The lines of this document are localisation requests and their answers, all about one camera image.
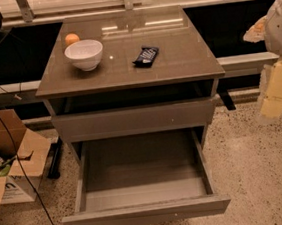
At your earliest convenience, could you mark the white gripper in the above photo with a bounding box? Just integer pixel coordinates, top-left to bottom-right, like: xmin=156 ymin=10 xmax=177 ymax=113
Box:
xmin=243 ymin=0 xmax=282 ymax=119

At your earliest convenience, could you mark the black cable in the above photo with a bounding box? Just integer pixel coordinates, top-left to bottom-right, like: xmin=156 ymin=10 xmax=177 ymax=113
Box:
xmin=0 ymin=77 xmax=65 ymax=225

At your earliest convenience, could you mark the black table leg foot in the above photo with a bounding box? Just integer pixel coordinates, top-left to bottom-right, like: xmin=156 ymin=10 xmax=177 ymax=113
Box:
xmin=47 ymin=137 xmax=63 ymax=179

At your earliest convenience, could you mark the orange fruit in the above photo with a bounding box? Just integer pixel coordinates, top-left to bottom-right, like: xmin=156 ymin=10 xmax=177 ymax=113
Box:
xmin=65 ymin=33 xmax=80 ymax=46

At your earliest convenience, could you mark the closed grey top drawer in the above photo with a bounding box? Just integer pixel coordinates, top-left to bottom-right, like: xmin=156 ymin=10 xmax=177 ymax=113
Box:
xmin=51 ymin=99 xmax=215 ymax=143

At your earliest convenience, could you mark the open grey middle drawer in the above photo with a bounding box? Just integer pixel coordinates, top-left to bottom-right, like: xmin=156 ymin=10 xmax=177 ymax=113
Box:
xmin=63 ymin=129 xmax=231 ymax=225

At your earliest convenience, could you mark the white ceramic bowl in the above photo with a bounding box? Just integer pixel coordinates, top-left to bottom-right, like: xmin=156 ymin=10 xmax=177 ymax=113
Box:
xmin=64 ymin=39 xmax=103 ymax=71

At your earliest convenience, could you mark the grey drawer cabinet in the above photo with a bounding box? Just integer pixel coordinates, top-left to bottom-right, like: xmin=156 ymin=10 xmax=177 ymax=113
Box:
xmin=27 ymin=1 xmax=234 ymax=167

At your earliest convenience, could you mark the open cardboard box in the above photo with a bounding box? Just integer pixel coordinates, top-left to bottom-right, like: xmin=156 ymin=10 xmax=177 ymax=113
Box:
xmin=0 ymin=109 xmax=51 ymax=206

